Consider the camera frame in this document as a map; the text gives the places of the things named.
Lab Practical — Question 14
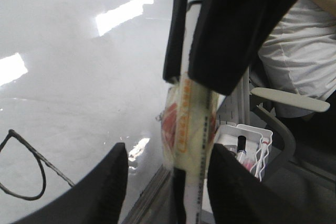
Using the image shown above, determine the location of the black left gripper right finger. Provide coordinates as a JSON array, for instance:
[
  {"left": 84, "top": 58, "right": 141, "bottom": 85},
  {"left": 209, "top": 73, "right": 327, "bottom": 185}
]
[{"left": 208, "top": 144, "right": 312, "bottom": 223}]

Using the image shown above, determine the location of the white whiteboard with aluminium frame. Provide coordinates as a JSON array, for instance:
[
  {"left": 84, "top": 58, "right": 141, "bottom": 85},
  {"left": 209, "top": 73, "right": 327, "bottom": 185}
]
[{"left": 1, "top": 0, "right": 172, "bottom": 220}]

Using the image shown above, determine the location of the marker in basket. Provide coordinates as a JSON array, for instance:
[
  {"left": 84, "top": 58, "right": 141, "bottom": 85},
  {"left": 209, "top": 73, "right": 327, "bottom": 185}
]
[{"left": 236, "top": 135, "right": 246, "bottom": 164}]

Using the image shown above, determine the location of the white black whiteboard marker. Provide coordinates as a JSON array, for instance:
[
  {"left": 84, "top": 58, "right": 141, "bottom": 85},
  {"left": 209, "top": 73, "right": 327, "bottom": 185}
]
[{"left": 172, "top": 0, "right": 218, "bottom": 223}]

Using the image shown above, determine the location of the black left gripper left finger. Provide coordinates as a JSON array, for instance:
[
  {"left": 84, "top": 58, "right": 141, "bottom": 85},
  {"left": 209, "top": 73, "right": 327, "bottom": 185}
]
[{"left": 16, "top": 143, "right": 128, "bottom": 223}]

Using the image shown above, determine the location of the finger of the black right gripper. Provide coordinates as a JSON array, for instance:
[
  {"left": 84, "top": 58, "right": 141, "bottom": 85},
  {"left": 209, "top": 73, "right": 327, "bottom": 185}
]
[
  {"left": 163, "top": 0, "right": 187, "bottom": 82},
  {"left": 188, "top": 0, "right": 297, "bottom": 95}
]

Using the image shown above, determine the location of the grey office chair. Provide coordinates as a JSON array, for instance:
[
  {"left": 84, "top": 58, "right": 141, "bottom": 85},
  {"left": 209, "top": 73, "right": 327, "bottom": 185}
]
[{"left": 215, "top": 58, "right": 336, "bottom": 193}]

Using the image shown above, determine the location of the person in white shirt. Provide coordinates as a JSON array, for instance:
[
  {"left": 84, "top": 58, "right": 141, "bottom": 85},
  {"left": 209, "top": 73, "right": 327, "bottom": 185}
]
[{"left": 258, "top": 0, "right": 335, "bottom": 104}]

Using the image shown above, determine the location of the white wire marker basket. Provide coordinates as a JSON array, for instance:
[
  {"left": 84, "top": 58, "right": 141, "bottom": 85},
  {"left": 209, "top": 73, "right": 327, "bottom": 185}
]
[{"left": 215, "top": 124, "right": 273, "bottom": 181}]

